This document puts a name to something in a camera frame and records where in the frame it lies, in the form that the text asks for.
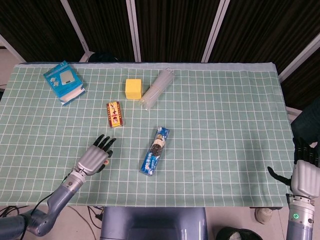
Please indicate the clear glue stick bundle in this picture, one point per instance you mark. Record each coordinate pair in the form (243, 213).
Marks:
(157, 88)

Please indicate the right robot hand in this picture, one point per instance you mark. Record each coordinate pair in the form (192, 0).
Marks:
(307, 180)

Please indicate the red yellow card box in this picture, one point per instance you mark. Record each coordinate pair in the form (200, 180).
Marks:
(115, 115)

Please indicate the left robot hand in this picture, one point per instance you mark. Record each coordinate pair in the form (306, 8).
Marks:
(92, 158)

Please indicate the round wooden chess piece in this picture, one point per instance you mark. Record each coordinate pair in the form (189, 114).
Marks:
(107, 162)

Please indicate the white metal rack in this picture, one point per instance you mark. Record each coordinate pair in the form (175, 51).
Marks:
(292, 112)

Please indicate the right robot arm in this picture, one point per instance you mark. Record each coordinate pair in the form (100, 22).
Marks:
(300, 225)

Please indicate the black waste bin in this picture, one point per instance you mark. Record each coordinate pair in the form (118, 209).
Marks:
(237, 235)

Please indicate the yellow sponge block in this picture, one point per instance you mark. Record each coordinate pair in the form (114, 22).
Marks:
(133, 88)

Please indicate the green checked tablecloth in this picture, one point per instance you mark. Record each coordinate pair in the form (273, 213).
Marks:
(212, 137)

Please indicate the beige shoe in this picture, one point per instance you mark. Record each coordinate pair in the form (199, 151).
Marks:
(263, 216)

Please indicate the black chair behind table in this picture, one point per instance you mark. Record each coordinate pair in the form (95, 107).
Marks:
(102, 57)

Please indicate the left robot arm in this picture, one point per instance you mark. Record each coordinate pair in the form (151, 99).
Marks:
(60, 197)

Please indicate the blue Oreo cookie pack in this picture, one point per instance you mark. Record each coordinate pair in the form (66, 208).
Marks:
(155, 152)

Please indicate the blue-grey robot torso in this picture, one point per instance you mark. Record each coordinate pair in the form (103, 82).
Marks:
(155, 222)

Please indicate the dark ribbed partition panel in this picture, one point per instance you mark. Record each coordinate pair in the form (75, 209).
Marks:
(37, 25)
(262, 25)
(175, 25)
(105, 25)
(305, 87)

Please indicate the person leg dark jeans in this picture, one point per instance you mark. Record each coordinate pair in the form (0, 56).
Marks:
(310, 120)

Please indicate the blue kitchen scale box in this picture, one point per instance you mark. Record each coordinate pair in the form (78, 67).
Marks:
(62, 80)

